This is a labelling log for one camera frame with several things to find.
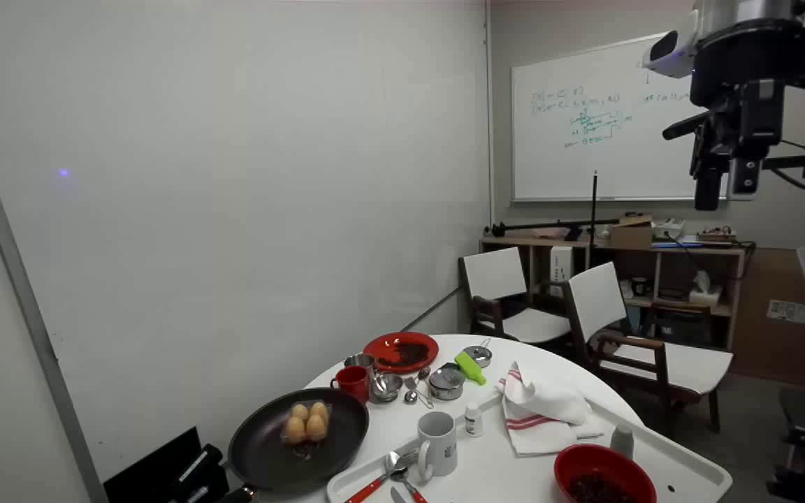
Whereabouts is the brown egg left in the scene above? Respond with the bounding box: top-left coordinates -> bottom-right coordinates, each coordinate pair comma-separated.
282,415 -> 308,443

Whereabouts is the red bowl near front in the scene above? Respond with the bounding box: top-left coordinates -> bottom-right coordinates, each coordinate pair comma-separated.
553,443 -> 658,503

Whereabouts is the wooden shelf unit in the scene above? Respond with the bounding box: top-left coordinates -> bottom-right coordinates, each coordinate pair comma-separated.
480,233 -> 750,349

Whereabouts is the round metal tin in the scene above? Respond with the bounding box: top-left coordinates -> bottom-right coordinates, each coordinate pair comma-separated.
427,366 -> 464,401

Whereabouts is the white mug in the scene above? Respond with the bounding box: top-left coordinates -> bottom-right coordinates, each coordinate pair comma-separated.
417,409 -> 459,482

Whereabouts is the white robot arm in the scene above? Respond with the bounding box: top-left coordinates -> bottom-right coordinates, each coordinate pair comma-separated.
642,0 -> 805,212

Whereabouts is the clear plastic measuring jar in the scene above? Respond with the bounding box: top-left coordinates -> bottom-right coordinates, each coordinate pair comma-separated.
610,423 -> 635,457

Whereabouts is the small steel bowl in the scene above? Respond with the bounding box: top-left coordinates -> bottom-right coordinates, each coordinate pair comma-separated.
370,373 -> 402,401

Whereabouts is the red handled spoon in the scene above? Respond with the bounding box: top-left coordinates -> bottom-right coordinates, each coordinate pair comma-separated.
348,453 -> 402,503

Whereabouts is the small metal lid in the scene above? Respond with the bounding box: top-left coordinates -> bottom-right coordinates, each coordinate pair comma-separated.
464,345 -> 492,366

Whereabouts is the red plate far side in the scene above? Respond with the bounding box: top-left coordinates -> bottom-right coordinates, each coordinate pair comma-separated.
363,331 -> 440,373

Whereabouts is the black frying pan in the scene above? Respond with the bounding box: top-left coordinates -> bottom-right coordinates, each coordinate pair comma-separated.
218,387 -> 370,503

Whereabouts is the white chair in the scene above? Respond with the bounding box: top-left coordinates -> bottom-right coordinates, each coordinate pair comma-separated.
564,261 -> 732,430
461,245 -> 570,342

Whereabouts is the white red striped cloth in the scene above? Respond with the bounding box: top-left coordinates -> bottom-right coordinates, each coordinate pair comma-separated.
498,363 -> 613,456

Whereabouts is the white salt shaker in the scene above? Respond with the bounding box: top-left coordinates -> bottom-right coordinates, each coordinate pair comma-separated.
461,408 -> 483,439

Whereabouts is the black camera stand bar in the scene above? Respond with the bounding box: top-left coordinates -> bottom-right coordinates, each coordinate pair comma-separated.
483,172 -> 617,239

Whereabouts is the brown egg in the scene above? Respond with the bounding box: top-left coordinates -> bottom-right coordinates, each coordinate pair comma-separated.
308,412 -> 329,442
282,415 -> 308,443

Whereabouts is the left white chair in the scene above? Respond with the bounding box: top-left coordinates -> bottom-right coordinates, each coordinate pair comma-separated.
461,245 -> 570,342

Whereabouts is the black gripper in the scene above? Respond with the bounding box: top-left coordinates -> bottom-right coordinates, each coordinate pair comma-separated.
662,77 -> 785,212

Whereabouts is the green cup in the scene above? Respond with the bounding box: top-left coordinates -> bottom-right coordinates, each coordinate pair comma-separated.
457,351 -> 487,384

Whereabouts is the whiteboard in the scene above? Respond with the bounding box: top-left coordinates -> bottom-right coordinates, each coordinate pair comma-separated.
511,34 -> 698,201

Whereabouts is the right white chair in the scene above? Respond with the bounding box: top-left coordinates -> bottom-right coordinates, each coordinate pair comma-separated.
564,261 -> 732,430

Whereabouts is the red mug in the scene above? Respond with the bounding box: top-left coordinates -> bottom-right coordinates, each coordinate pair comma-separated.
329,366 -> 370,401

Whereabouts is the brown egg right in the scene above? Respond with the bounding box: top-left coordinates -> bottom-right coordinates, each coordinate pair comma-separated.
308,412 -> 329,442

